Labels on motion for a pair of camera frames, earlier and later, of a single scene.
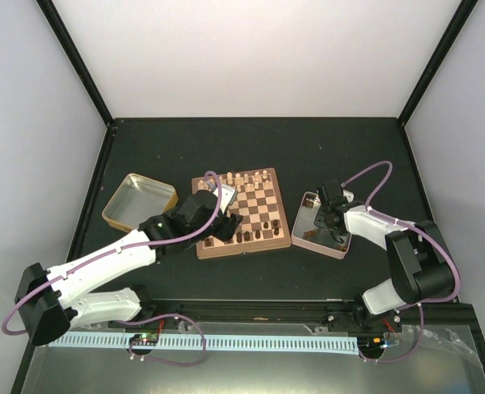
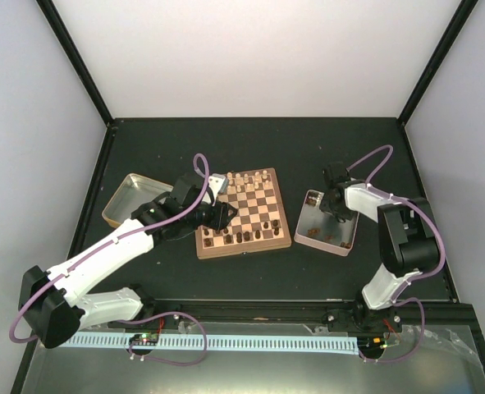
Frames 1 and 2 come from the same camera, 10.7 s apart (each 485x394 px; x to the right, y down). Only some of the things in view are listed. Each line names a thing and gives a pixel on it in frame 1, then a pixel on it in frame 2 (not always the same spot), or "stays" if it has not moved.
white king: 239,180 stays
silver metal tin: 308,235 stays
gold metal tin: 137,199 stays
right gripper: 319,221 → 324,206
